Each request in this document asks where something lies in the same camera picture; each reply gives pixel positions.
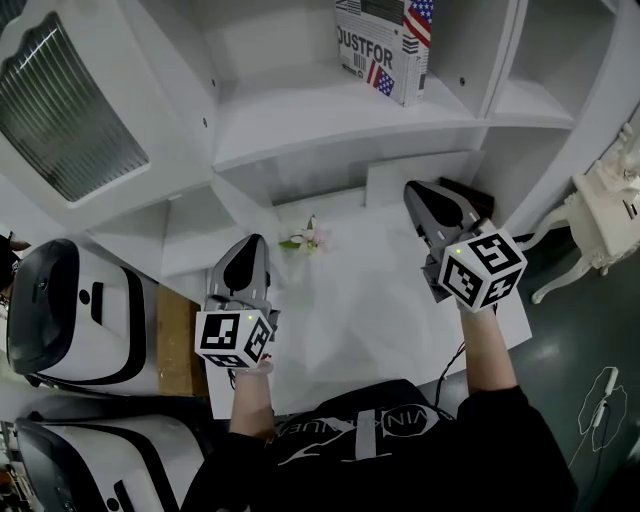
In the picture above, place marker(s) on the pink white flower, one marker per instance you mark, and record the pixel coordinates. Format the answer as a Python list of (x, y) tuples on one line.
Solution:
[(306, 237)]

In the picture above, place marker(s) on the white shelf compartment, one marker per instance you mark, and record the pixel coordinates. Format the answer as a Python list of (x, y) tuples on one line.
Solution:
[(280, 60)]

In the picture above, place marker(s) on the ribbed glass cabinet door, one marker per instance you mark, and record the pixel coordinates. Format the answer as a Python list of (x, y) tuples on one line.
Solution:
[(65, 120)]

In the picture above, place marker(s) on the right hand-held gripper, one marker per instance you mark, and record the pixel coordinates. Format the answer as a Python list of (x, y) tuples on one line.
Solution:
[(485, 270)]

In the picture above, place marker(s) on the white black delivery robot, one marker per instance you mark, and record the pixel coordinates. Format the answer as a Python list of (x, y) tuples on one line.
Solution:
[(120, 460), (75, 310)]

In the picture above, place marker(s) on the newsprint flag pattern book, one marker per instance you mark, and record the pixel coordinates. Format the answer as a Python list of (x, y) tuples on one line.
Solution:
[(380, 50)]

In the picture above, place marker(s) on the white desk hutch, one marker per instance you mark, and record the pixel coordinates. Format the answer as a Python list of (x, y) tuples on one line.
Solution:
[(530, 107)]

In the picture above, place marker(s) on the brown cardboard box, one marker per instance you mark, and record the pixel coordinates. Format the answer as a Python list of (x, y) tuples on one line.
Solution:
[(177, 345)]

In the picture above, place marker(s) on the person's right forearm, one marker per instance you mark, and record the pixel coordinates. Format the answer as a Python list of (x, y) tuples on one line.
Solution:
[(487, 355)]

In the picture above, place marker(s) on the person's left forearm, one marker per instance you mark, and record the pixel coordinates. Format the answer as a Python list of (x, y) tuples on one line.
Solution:
[(250, 405)]

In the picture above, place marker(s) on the person's black printed shirt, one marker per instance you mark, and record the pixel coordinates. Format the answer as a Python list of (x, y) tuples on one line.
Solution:
[(400, 465)]

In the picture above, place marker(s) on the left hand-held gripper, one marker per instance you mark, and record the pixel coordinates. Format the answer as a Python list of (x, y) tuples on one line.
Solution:
[(230, 335)]

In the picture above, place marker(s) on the brown wooden organizer box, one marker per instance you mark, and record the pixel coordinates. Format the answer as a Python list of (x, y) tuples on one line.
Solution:
[(481, 199)]

